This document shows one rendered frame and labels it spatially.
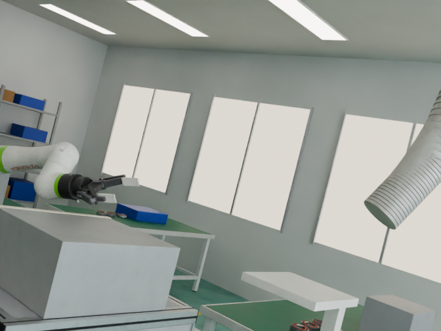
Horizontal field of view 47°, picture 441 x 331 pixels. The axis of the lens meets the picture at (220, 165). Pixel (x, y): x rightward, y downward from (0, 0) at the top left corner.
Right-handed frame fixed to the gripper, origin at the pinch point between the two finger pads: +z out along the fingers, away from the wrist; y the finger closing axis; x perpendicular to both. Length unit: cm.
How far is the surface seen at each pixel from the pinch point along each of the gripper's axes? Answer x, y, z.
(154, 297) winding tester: -25.3, 21.1, 20.3
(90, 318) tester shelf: -17.2, 43.6, 16.0
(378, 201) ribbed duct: -26, -57, 74
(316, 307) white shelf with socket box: -54, -23, 57
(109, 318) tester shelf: -20.7, 38.6, 17.7
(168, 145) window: -175, -516, -333
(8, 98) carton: -65, -416, -539
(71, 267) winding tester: -1.2, 43.9, 14.7
